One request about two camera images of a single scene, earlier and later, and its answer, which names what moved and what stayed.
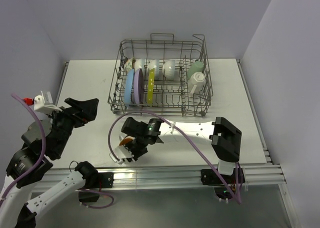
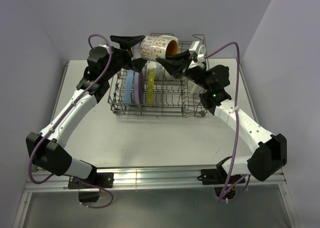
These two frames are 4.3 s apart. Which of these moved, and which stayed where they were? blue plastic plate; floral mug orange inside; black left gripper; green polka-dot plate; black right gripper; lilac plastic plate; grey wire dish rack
Moved: black right gripper; floral mug orange inside; black left gripper
Stayed: grey wire dish rack; green polka-dot plate; lilac plastic plate; blue plastic plate
